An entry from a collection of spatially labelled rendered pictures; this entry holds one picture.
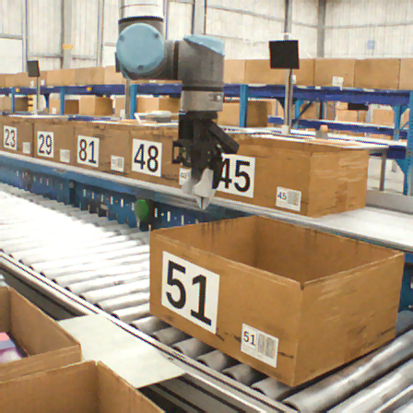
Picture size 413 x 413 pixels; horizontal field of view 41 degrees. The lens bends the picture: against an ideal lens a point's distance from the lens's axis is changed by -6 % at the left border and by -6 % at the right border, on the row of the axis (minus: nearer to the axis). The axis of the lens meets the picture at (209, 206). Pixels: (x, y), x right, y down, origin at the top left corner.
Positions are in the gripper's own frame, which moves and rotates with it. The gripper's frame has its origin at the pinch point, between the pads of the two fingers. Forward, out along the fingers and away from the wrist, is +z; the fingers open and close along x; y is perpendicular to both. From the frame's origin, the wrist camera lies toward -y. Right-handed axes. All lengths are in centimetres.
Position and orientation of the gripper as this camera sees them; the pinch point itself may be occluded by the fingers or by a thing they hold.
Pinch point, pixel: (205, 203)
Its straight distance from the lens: 128.2
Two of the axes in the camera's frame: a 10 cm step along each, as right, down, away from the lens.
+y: -7.2, 1.0, -6.9
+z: -0.4, 9.8, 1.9
